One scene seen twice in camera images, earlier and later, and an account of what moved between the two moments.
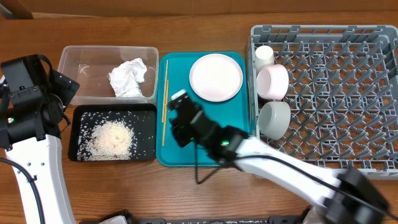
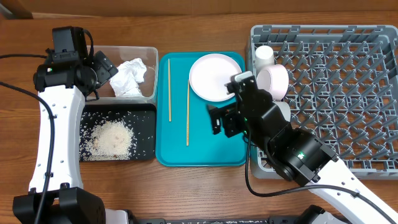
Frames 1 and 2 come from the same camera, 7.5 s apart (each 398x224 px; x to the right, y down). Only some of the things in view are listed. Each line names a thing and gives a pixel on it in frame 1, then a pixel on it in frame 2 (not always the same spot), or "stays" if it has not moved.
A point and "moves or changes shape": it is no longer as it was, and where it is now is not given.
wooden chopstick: (165, 91) moves or changes shape
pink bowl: (272, 81) stays
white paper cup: (264, 56) stays
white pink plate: (216, 77) stays
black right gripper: (179, 134) → (230, 119)
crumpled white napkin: (125, 76) stays
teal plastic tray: (173, 74) stays
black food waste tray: (142, 117) stays
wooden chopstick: (165, 113) moves or changes shape
